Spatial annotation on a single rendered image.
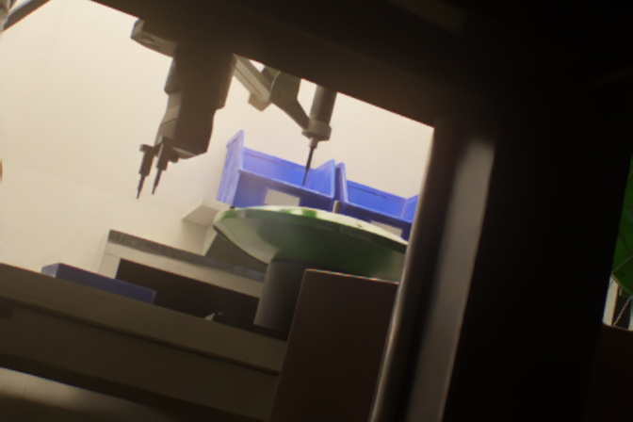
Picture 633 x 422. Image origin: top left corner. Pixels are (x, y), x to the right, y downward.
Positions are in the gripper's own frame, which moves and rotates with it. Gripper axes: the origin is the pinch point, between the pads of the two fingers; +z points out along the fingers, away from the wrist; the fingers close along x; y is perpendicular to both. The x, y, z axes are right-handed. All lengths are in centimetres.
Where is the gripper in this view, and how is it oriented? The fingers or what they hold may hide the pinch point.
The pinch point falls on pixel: (145, 195)
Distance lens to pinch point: 131.5
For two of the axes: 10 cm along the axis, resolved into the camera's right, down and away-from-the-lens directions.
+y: 8.4, 3.2, 4.3
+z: -2.3, 9.4, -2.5
